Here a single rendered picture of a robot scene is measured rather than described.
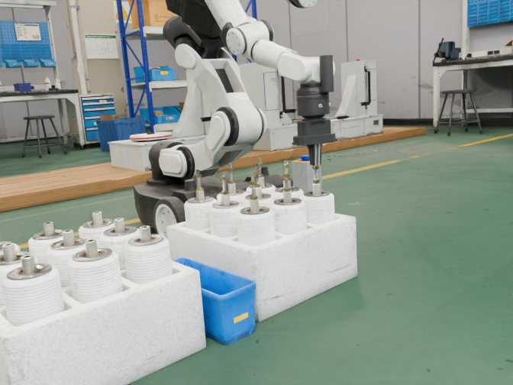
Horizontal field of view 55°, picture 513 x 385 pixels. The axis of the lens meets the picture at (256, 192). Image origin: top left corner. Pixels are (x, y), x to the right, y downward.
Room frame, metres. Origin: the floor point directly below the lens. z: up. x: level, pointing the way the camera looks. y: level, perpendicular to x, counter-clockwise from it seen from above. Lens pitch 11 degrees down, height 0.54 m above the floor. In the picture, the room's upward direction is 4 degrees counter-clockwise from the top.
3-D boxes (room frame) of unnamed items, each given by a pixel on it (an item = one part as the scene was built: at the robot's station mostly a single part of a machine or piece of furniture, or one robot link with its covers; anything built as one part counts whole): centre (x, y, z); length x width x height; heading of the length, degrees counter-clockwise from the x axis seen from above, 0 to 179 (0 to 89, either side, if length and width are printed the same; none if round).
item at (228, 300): (1.13, 0.15, 0.06); 0.30 x 0.11 x 0.12; 42
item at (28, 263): (0.84, 0.42, 0.26); 0.02 x 0.02 x 0.03
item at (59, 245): (1.01, 0.41, 0.25); 0.08 x 0.08 x 0.01
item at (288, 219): (1.28, -0.08, 0.16); 0.10 x 0.10 x 0.18
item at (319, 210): (1.36, -0.17, 0.16); 0.10 x 0.10 x 0.18
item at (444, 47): (5.46, -2.17, 0.87); 0.41 x 0.17 x 0.25; 129
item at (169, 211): (1.71, 0.31, 0.10); 0.20 x 0.05 x 0.20; 39
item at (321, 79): (1.35, -0.19, 0.57); 0.11 x 0.11 x 0.11; 41
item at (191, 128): (3.75, 0.60, 0.45); 0.82 x 0.57 x 0.74; 129
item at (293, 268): (1.37, 0.00, 0.09); 0.39 x 0.39 x 0.18; 41
